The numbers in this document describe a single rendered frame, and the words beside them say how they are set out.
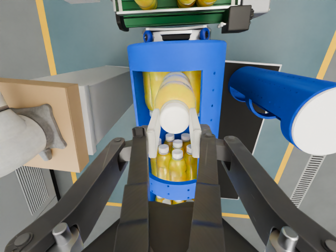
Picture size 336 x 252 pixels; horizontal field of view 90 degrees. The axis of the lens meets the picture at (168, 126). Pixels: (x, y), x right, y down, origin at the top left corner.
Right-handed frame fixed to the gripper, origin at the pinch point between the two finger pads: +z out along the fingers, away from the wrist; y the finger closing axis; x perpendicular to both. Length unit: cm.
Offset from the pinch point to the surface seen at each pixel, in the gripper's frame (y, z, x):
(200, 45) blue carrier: 5.8, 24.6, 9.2
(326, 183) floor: 175, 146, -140
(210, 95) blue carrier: 9.2, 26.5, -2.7
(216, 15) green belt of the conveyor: 15, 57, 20
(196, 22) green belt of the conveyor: 8, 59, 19
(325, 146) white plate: 59, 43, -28
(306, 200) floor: 160, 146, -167
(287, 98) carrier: 46, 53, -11
